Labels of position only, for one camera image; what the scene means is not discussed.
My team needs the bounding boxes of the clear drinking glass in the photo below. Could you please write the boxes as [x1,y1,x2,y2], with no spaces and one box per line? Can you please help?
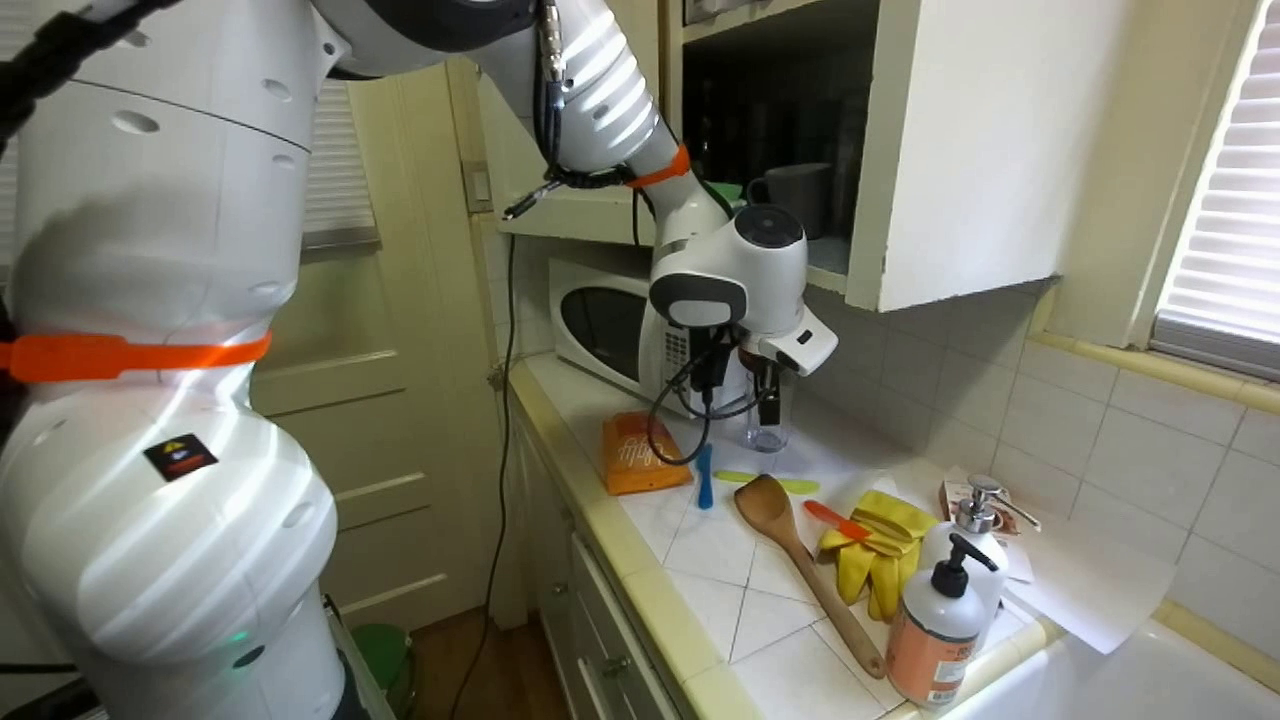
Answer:
[744,394,792,454]

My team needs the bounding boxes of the wooden spoon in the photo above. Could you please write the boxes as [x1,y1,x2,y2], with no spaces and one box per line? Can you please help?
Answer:
[733,474,889,680]

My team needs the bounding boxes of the yellow-green plastic utensil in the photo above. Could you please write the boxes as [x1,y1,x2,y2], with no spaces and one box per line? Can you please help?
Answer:
[712,469,821,496]

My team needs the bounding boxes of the orange packet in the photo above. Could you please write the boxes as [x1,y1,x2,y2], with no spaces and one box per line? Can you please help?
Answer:
[601,411,694,497]

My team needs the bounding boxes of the red plastic utensil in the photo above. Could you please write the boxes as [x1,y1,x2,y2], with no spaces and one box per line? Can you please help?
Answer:
[802,499,873,543]

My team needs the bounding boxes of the microwave door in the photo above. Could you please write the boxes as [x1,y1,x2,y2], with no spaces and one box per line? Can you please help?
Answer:
[550,261,653,397]

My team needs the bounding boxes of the white microwave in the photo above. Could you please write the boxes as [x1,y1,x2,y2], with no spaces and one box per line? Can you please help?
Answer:
[548,257,753,420]

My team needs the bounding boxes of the dark grey mug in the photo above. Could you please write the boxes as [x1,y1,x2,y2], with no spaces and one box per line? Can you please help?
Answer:
[747,162,834,242]

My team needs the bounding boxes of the yellow rubber gloves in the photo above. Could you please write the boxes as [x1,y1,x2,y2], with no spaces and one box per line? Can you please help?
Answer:
[817,489,939,622]

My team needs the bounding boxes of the white soap bottle silver pump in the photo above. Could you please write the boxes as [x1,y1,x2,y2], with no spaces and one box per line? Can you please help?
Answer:
[919,474,1042,626]

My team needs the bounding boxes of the drawer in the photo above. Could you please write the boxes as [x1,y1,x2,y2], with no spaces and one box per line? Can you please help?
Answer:
[566,533,685,720]

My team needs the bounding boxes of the orange soap bottle black pump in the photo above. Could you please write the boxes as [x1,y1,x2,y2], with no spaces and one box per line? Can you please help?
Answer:
[885,532,1000,710]

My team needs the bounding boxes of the cream panel door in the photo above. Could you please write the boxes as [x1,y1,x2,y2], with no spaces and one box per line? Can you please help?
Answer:
[248,58,523,633]

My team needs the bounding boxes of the white paper sheet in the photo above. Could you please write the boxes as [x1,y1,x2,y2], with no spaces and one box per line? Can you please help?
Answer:
[988,498,1177,657]

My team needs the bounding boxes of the green bin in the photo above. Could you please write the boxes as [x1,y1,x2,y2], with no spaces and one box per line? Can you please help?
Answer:
[349,622,418,718]

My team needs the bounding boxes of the window with white blinds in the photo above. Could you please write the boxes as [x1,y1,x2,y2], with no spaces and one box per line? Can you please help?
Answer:
[298,80,382,253]
[1148,0,1280,383]

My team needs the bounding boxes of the white sink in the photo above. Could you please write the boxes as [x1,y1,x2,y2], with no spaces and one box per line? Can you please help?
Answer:
[938,618,1280,720]

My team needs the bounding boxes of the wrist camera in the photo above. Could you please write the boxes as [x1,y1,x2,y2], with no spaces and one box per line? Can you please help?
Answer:
[688,325,738,395]

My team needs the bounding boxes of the black cable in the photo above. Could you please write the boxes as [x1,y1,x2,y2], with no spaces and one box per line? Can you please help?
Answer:
[448,232,523,720]

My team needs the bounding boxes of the cream wall cabinet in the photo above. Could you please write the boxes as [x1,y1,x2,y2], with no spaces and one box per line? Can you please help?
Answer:
[658,0,1143,314]

